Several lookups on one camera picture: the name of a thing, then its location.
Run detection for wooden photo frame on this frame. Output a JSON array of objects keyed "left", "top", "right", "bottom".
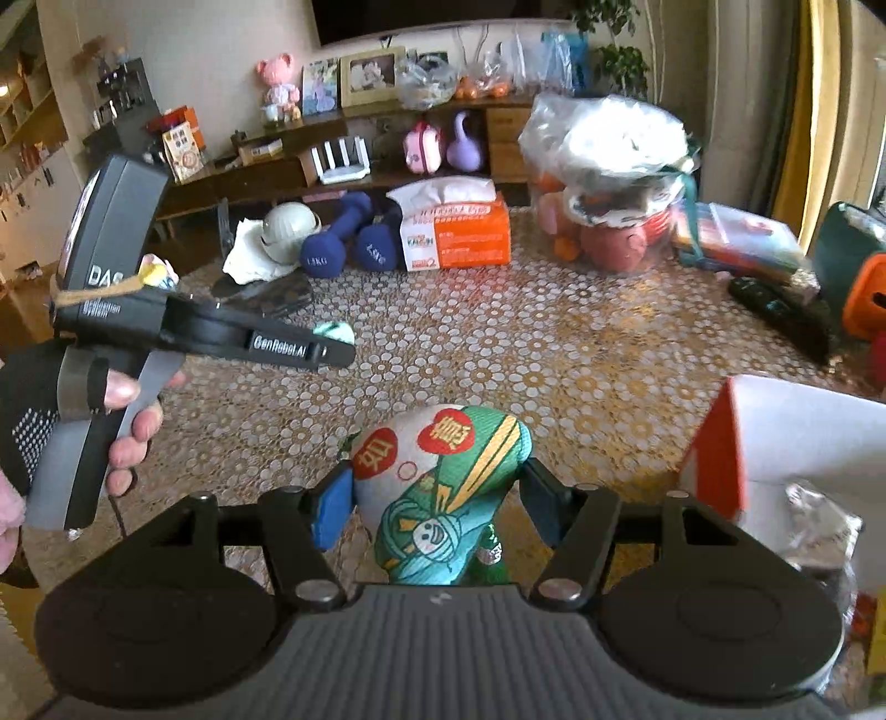
[{"left": 339, "top": 47, "right": 405, "bottom": 108}]

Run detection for black item clear bag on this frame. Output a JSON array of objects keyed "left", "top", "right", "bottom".
[{"left": 782, "top": 480, "right": 863, "bottom": 585}]

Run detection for pink bear figurine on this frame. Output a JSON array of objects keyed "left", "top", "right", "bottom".
[{"left": 255, "top": 53, "right": 300, "bottom": 125}]

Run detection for black patterned wallet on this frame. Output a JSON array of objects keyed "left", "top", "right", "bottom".
[{"left": 210, "top": 270, "right": 312, "bottom": 318}]

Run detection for blue dumbbell right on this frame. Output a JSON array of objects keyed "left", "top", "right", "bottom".
[{"left": 354, "top": 205, "right": 404, "bottom": 273}]

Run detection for black remote control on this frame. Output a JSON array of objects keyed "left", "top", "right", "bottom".
[{"left": 727, "top": 276, "right": 835, "bottom": 366}]

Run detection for orange white tissue pack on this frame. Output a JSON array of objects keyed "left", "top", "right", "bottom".
[{"left": 386, "top": 176, "right": 511, "bottom": 271}]

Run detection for colourful pen case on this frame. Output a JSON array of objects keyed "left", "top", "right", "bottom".
[{"left": 673, "top": 201, "right": 806, "bottom": 284}]

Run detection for potted green plant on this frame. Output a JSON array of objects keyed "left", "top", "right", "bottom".
[{"left": 571, "top": 0, "right": 650, "bottom": 100}]

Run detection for red white cardboard box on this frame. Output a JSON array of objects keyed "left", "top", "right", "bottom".
[{"left": 679, "top": 375, "right": 886, "bottom": 594}]

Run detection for white round bowl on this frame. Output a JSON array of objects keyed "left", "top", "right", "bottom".
[{"left": 260, "top": 203, "right": 321, "bottom": 265}]

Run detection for clear bag pink toys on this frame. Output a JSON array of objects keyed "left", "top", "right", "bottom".
[{"left": 518, "top": 93, "right": 700, "bottom": 276}]

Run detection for teal green plush pouch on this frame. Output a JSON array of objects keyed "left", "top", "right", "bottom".
[{"left": 348, "top": 404, "right": 533, "bottom": 585}]

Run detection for teal small round case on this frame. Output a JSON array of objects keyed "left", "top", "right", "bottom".
[{"left": 314, "top": 321, "right": 356, "bottom": 345}]

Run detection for yellow white bottle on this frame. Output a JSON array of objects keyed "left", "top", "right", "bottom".
[{"left": 138, "top": 254, "right": 179, "bottom": 291}]

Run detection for blue dumbbell left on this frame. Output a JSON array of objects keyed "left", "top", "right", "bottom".
[{"left": 299, "top": 192, "right": 374, "bottom": 279}]

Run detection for orange green storage box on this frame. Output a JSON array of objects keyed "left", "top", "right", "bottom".
[{"left": 811, "top": 203, "right": 884, "bottom": 341}]

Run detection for left hand black glove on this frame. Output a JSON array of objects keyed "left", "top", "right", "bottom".
[{"left": 0, "top": 337, "right": 189, "bottom": 576}]

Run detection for blue dumbbell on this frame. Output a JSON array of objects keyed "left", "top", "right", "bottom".
[
  {"left": 299, "top": 192, "right": 374, "bottom": 279},
  {"left": 354, "top": 205, "right": 404, "bottom": 273}
]

